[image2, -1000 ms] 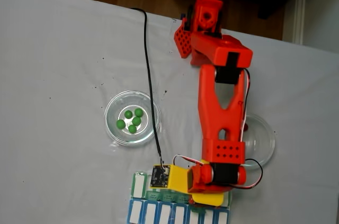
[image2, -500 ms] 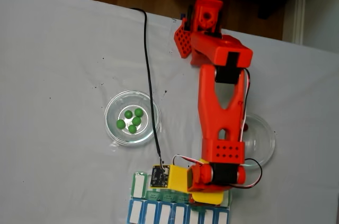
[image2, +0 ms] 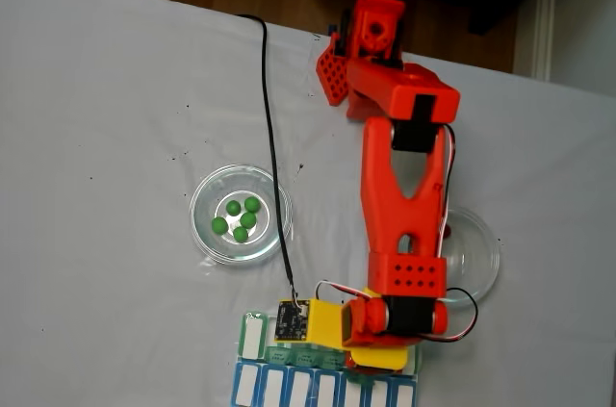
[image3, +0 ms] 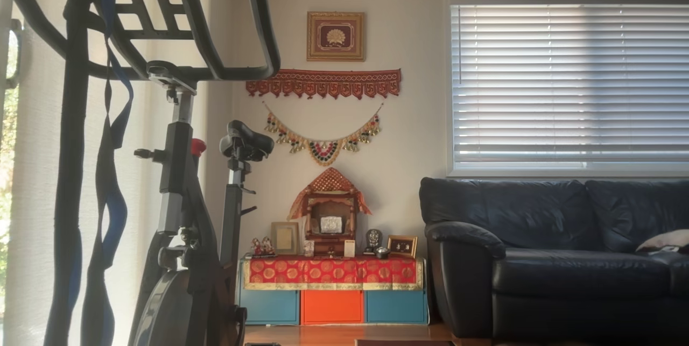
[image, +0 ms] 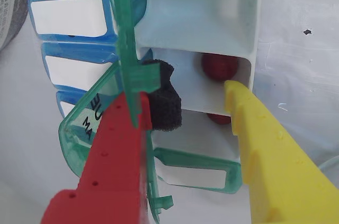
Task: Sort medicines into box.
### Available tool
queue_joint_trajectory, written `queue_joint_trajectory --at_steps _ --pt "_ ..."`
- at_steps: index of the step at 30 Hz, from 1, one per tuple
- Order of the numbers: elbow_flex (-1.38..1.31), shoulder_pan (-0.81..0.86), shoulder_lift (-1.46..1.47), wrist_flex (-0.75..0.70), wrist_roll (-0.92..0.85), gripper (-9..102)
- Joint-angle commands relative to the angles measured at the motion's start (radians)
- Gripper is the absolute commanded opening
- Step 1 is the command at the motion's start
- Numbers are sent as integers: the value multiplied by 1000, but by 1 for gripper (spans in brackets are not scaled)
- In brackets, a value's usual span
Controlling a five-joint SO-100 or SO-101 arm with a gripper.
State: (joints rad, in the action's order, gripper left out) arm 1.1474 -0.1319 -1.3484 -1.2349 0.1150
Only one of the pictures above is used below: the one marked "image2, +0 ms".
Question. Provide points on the camera board on yellow mount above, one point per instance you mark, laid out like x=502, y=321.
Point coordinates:
x=291, y=320

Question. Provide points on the white door trim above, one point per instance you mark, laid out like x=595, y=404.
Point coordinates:
x=544, y=17

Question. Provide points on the weekly pill organizer box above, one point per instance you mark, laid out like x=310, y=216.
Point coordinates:
x=269, y=388

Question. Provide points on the red pill ball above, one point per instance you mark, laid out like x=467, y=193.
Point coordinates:
x=448, y=233

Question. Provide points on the clear glass bowl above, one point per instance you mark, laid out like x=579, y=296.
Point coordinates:
x=476, y=258
x=212, y=190

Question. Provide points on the white table cloth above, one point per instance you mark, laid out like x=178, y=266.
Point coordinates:
x=96, y=137

